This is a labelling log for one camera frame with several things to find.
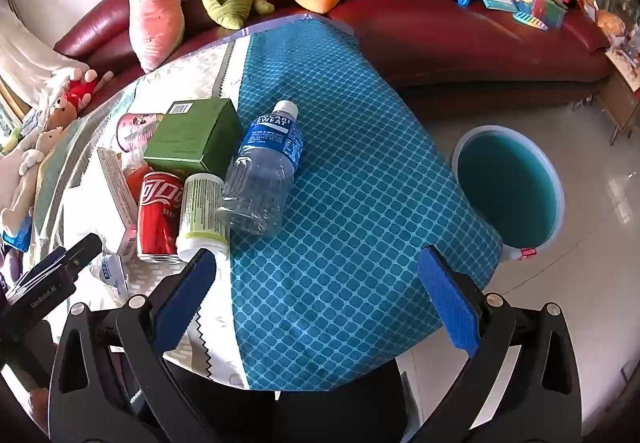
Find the small white blue wrapper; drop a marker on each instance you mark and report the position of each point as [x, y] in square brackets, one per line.
[112, 270]

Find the pink plush toy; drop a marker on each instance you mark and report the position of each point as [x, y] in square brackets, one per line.
[152, 18]

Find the dark red leather sofa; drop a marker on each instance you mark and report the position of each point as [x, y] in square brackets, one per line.
[450, 33]

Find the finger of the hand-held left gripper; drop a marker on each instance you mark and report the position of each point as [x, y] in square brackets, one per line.
[42, 268]
[82, 253]

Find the pink paper cup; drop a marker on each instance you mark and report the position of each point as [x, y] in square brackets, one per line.
[132, 130]

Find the red soda can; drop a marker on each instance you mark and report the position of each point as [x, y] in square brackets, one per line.
[157, 218]

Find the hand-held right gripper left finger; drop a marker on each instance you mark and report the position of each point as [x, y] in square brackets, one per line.
[185, 303]

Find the white rabbit plush toy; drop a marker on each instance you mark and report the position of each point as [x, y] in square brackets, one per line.
[30, 163]

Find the clear plastic bottle blue label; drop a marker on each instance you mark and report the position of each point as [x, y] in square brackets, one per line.
[260, 173]

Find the brown teddy bear red outfit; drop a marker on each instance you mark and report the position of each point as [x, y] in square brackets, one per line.
[80, 93]

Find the red orange snack packet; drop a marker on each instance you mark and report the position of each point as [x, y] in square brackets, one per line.
[134, 179]

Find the white red carton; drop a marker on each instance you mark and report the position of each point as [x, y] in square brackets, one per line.
[117, 193]

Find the white jar green label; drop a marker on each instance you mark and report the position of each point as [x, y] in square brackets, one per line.
[200, 208]

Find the teal patterned quilted tablecloth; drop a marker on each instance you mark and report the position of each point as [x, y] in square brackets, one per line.
[350, 173]

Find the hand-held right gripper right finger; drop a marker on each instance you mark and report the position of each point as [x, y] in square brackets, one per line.
[450, 298]

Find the wooden side cabinet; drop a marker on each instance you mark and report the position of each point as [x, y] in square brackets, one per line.
[622, 98]

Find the blue round trash bin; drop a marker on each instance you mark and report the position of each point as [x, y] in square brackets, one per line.
[505, 183]

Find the white fleece blanket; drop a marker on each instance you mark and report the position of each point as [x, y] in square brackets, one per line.
[30, 58]

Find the green cardboard box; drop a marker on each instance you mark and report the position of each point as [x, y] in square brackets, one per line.
[195, 138]

